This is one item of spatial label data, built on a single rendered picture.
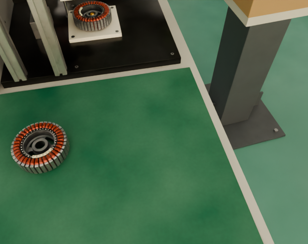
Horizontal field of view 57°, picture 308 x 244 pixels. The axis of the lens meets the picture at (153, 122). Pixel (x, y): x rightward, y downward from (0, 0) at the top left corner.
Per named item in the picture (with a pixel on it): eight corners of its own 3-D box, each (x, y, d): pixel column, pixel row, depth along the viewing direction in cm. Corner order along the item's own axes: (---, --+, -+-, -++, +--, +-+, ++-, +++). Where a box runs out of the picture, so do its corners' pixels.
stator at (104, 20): (111, 9, 88) (110, -2, 85) (112, 30, 82) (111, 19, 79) (75, 12, 87) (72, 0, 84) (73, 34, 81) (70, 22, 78)
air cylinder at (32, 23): (53, 22, 86) (48, 5, 82) (53, 37, 82) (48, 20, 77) (36, 24, 86) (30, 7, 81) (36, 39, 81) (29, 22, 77)
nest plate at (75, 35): (115, 8, 91) (115, 5, 90) (122, 36, 82) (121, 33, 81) (68, 14, 89) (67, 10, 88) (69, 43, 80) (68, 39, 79)
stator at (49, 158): (11, 142, 62) (4, 132, 59) (61, 123, 65) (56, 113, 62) (23, 183, 56) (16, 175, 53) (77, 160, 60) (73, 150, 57)
